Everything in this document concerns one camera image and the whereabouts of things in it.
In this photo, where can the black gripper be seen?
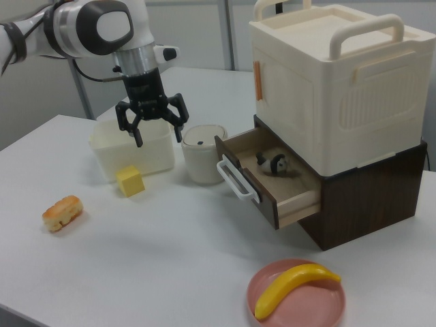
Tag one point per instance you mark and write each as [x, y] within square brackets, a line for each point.
[144, 97]

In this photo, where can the black and white panda toy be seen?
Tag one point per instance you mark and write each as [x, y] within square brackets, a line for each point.
[272, 165]

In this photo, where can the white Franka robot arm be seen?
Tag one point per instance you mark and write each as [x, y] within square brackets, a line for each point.
[88, 30]

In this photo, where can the toy bread loaf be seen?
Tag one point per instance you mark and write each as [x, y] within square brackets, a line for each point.
[63, 214]

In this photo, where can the yellow toy banana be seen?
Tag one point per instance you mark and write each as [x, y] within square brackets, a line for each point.
[289, 286]

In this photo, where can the white plastic open bin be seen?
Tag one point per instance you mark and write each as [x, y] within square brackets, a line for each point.
[136, 160]

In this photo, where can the beige lidded trash can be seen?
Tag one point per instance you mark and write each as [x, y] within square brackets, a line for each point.
[201, 163]

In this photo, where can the yellow foam cube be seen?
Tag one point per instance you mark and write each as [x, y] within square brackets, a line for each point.
[131, 184]

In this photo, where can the orange box latch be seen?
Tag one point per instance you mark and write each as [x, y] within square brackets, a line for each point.
[258, 81]

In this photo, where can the cream plastic storage box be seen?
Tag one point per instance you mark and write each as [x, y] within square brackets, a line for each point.
[306, 112]

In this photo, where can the black pole stand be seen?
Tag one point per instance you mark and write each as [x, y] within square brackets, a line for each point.
[279, 6]

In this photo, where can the dark brown wooden cabinet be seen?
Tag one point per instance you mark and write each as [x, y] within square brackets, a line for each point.
[368, 204]

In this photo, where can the pink round plate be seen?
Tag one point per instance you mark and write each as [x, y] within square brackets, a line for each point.
[306, 306]

